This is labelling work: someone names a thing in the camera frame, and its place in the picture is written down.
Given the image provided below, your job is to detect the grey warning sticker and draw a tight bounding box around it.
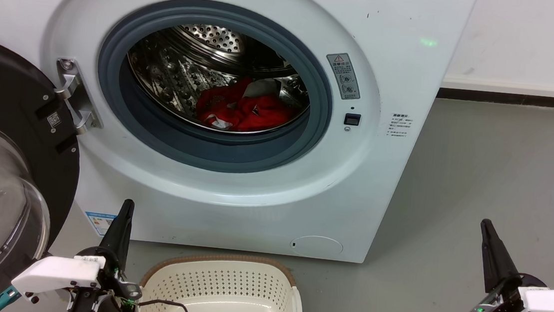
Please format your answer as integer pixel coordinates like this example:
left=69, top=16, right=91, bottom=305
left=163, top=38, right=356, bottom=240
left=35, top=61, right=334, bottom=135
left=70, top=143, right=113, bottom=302
left=323, top=51, right=365, bottom=101

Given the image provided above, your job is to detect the cream perforated laundry basket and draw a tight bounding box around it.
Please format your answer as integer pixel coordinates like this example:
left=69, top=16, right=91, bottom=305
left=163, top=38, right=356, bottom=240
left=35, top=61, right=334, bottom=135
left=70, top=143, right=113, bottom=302
left=137, top=247, right=308, bottom=312

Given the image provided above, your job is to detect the blue and white energy label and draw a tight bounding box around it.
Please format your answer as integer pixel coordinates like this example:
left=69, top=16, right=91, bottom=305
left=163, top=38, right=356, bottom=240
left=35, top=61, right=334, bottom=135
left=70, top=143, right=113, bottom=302
left=83, top=211, right=117, bottom=238

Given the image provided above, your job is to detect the black washing machine door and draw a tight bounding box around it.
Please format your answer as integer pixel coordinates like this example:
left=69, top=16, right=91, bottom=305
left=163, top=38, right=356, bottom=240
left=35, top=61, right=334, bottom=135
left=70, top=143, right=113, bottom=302
left=0, top=35, right=91, bottom=312

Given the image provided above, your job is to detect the teal cable connector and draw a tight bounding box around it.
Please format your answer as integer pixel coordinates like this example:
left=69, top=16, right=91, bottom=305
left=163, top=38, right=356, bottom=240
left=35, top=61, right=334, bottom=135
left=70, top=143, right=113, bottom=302
left=0, top=286, right=21, bottom=312

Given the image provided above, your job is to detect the silver metal door hinge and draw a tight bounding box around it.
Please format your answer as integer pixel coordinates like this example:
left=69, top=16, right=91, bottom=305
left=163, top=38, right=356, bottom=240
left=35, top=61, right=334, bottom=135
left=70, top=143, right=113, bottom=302
left=51, top=58, right=109, bottom=137

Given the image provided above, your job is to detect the white front-load washing machine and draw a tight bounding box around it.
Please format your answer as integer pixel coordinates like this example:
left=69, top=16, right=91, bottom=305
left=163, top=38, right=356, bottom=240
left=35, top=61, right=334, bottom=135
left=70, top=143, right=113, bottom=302
left=0, top=0, right=478, bottom=271

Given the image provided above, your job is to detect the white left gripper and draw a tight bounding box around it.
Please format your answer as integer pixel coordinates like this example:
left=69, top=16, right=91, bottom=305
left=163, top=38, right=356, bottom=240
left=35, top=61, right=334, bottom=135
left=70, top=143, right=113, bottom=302
left=9, top=190, right=149, bottom=312

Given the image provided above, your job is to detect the round white filter cover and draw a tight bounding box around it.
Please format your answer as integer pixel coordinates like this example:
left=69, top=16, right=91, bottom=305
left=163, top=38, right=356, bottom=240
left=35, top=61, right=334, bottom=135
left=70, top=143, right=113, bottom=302
left=289, top=234, right=344, bottom=260

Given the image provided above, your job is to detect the grey rubber door gasket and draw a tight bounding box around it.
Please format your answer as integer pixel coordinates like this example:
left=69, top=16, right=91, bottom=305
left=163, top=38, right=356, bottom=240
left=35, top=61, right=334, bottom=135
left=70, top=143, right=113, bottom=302
left=89, top=0, right=341, bottom=182

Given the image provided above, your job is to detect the stainless steel washing machine drum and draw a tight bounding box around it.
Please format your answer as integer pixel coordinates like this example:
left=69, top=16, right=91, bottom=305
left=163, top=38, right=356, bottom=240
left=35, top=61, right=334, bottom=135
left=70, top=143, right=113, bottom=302
left=121, top=18, right=317, bottom=140

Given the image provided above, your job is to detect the red garment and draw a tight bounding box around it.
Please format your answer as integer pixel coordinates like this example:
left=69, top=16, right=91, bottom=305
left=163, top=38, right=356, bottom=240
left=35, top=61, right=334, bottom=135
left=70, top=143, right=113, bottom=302
left=194, top=73, right=298, bottom=138

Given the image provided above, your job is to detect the small white text label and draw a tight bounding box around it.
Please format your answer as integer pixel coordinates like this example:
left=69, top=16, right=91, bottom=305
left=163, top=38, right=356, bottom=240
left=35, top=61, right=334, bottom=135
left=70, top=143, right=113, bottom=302
left=387, top=112, right=414, bottom=139

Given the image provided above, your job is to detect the black wall baseboard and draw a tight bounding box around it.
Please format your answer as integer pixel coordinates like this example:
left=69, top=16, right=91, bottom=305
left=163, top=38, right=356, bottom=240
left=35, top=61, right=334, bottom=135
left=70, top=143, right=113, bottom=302
left=437, top=86, right=554, bottom=109

